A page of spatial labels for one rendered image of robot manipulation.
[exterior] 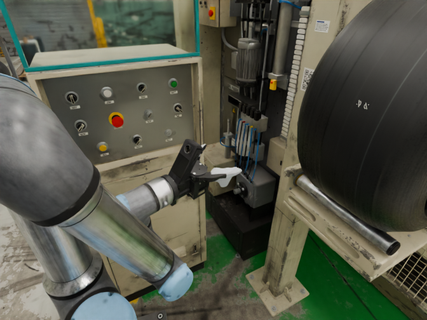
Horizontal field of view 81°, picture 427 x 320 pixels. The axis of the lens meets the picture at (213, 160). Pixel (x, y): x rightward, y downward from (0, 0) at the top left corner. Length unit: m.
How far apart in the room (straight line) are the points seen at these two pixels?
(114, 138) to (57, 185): 0.73
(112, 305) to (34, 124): 0.39
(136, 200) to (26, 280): 1.52
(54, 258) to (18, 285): 1.49
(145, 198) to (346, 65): 0.51
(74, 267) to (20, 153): 0.33
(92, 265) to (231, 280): 1.18
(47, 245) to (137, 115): 0.61
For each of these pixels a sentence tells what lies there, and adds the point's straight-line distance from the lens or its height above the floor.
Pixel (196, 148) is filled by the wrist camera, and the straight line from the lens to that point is 0.60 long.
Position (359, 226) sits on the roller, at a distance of 0.84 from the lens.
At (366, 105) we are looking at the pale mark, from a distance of 0.56.
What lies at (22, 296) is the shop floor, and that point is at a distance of 1.98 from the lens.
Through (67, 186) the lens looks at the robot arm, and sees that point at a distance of 0.32.
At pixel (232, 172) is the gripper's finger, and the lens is 0.67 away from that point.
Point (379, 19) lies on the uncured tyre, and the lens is 0.65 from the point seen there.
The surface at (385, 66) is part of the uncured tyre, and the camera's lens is 0.58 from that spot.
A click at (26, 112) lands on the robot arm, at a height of 1.35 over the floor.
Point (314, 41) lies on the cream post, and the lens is 0.91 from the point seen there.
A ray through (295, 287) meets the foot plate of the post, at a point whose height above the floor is 0.01.
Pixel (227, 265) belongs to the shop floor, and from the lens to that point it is 1.76.
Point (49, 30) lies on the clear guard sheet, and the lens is 0.91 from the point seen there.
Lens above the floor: 1.45
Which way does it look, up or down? 33 degrees down
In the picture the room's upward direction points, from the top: straight up
